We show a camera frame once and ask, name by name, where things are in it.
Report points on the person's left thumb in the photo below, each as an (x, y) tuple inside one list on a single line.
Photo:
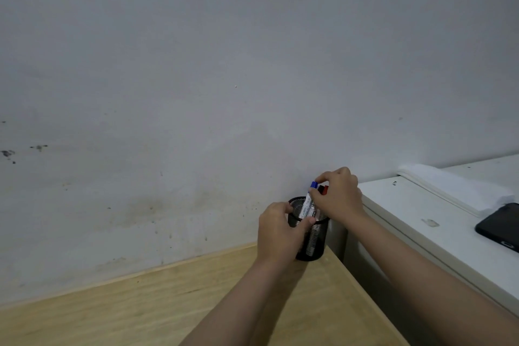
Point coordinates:
[(302, 225)]

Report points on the black smartphone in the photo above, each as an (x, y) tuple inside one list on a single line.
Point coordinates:
[(500, 226)]

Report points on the white folded cloth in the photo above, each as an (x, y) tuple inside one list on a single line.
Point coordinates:
[(454, 187)]

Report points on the blue capped white marker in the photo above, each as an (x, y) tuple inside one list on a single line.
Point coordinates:
[(309, 199)]

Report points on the person's left forearm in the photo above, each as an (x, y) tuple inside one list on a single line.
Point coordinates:
[(243, 305)]

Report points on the person's right forearm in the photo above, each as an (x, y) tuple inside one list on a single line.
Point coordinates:
[(425, 289)]

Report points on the person's right hand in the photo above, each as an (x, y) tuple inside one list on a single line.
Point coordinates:
[(342, 199)]

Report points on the black mesh pen holder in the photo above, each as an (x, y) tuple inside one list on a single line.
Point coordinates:
[(314, 238)]

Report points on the person's right fingers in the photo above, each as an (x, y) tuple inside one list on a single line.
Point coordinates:
[(330, 179)]

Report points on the white cabinet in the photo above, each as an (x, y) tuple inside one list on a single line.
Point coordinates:
[(438, 236)]

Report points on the red capped white marker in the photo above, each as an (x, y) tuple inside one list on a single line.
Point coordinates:
[(320, 195)]

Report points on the person's left hand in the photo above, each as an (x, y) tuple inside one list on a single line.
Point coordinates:
[(275, 236)]

